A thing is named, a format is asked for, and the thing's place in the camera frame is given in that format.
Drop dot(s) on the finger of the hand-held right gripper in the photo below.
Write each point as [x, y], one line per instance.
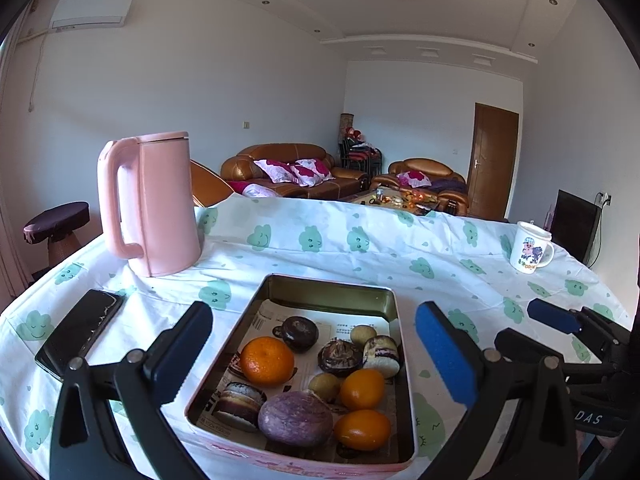
[550, 315]
[530, 347]

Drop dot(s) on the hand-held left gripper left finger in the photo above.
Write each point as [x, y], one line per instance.
[175, 362]

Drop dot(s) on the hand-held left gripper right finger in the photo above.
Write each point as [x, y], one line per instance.
[445, 355]

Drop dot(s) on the purple white cake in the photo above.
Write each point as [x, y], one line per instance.
[239, 404]
[382, 355]

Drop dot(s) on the orange tangerine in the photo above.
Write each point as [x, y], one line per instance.
[362, 430]
[362, 389]
[267, 361]

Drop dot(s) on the brown mangosteen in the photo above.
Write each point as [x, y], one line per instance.
[340, 356]

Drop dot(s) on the small green kiwi bottom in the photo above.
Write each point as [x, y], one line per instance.
[325, 385]

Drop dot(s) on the dark round mangosteen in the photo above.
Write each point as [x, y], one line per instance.
[299, 331]

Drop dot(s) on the metal tin tray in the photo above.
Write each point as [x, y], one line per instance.
[330, 292]

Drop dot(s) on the purple passion fruit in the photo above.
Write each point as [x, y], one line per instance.
[295, 417]

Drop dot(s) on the white cartoon print mug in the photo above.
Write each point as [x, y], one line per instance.
[530, 247]

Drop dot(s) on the black flat screen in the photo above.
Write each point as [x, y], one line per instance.
[575, 225]

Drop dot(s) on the black smartphone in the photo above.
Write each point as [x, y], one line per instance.
[80, 335]

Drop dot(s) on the newspaper tray lining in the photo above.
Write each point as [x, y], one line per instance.
[265, 317]

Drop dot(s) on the white cloud print tablecloth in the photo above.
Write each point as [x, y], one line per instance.
[350, 240]

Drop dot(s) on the cluttered coffee table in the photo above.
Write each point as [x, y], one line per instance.
[400, 200]

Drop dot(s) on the pink electric kettle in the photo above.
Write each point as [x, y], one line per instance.
[160, 200]

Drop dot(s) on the brown wooden door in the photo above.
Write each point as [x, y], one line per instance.
[492, 160]

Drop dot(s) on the purple blanket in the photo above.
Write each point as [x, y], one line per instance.
[447, 185]

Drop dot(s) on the pink floral pillow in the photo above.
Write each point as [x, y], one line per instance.
[414, 178]
[312, 171]
[275, 171]

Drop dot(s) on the brown leather chair back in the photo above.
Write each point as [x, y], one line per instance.
[207, 185]

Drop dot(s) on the purple cushioned stool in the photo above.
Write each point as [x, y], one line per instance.
[56, 220]

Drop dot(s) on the brown leather armchair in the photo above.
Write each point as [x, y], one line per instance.
[425, 165]

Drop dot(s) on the stacked dark chairs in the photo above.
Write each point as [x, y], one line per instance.
[362, 157]

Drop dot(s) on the brown leather sofa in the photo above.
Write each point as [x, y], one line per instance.
[285, 152]

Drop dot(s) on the tall patterned floor vase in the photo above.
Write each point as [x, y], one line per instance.
[347, 125]

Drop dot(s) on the air conditioner pipe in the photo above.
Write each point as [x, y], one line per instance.
[35, 60]

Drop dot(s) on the white air conditioner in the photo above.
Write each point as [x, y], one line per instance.
[90, 12]

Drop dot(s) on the wall socket with plug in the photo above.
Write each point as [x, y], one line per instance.
[606, 199]

